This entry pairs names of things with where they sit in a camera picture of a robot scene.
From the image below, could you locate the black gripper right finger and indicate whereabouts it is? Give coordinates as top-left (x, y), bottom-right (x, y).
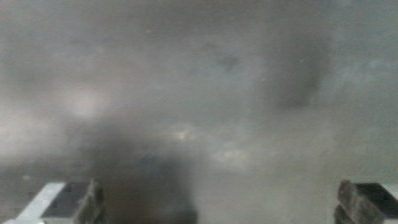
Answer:
top-left (334, 180), bottom-right (398, 224)

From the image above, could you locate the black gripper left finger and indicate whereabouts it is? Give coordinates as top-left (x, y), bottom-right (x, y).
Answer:
top-left (11, 179), bottom-right (108, 224)

